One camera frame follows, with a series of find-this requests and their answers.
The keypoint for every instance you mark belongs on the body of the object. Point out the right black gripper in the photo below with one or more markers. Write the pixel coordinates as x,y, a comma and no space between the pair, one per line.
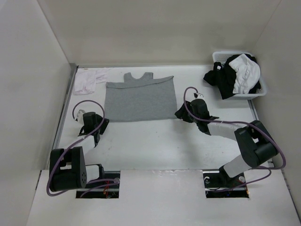
181,113

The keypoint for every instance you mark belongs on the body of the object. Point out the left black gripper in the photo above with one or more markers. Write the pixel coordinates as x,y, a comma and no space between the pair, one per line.
104,125

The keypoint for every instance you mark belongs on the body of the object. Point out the grey tank top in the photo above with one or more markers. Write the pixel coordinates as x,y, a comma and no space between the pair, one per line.
142,99

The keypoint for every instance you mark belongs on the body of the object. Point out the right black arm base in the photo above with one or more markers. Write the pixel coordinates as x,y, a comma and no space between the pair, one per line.
218,185

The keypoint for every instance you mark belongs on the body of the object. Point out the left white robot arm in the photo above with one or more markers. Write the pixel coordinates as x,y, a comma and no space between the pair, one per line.
68,170

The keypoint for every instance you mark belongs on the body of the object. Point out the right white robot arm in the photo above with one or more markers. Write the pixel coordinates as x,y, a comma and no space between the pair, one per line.
255,143

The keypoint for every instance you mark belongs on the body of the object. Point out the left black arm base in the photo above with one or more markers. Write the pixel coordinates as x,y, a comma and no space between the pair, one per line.
101,184

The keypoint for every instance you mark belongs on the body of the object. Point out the folded white tank top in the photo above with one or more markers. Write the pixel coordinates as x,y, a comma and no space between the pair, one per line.
86,80

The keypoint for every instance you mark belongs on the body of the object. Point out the black tank top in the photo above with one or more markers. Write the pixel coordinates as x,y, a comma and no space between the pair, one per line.
217,77

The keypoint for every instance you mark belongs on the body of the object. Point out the white tank top in basket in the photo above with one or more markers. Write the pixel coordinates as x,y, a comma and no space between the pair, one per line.
247,73

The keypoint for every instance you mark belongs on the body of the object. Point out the white plastic basket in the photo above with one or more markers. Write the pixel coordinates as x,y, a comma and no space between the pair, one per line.
223,58

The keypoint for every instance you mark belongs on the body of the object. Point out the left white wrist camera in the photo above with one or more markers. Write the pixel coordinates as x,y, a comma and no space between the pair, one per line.
79,116

